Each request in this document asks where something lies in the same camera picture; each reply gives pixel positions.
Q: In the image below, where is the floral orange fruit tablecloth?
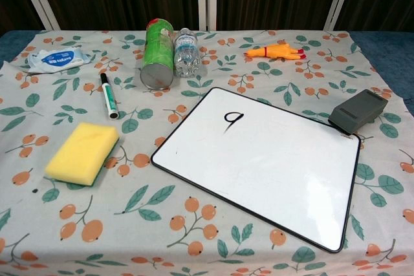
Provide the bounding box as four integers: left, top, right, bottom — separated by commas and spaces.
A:
0, 29, 414, 276

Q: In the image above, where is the grey whiteboard eraser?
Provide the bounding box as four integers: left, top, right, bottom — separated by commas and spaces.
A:
328, 89, 389, 136

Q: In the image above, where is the clear plastic water bottle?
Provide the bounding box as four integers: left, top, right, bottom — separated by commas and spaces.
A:
173, 27, 200, 78

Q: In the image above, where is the green chip can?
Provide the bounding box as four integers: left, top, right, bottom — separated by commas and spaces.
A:
139, 18, 175, 90

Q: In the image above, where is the green whiteboard marker black cap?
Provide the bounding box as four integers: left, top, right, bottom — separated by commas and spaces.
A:
99, 72, 120, 120

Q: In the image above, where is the yellow sponge with green pad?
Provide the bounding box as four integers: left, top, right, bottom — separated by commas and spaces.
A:
44, 122, 120, 188

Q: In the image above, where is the white dry-erase board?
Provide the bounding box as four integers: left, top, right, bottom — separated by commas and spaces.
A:
150, 87, 362, 253

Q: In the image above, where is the yellow rubber chicken toy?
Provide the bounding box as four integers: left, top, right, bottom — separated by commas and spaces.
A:
243, 43, 307, 63

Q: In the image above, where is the blue white wet wipes pack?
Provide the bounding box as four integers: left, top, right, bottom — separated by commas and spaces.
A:
26, 47, 89, 74

